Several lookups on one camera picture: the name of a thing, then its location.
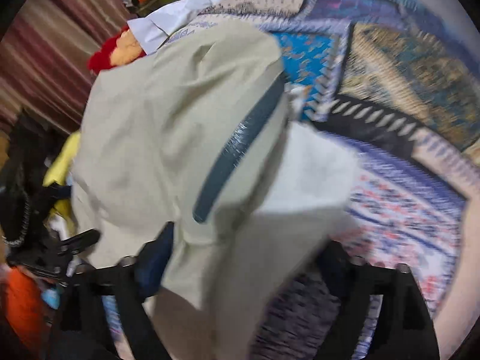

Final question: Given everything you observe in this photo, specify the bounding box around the orange sleeve forearm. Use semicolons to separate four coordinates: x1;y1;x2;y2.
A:
1;267;47;359

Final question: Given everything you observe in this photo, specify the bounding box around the striped brown curtain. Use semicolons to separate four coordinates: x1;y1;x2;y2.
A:
1;0;130;132

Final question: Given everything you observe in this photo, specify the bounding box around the blue patchwork bedspread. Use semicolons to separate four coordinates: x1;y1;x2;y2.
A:
101;0;480;360

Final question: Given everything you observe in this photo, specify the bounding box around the white pillowcase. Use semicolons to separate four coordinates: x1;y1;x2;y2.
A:
127;0;221;55

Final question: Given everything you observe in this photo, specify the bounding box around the white zip jacket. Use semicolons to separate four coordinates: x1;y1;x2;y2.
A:
72;19;359;359

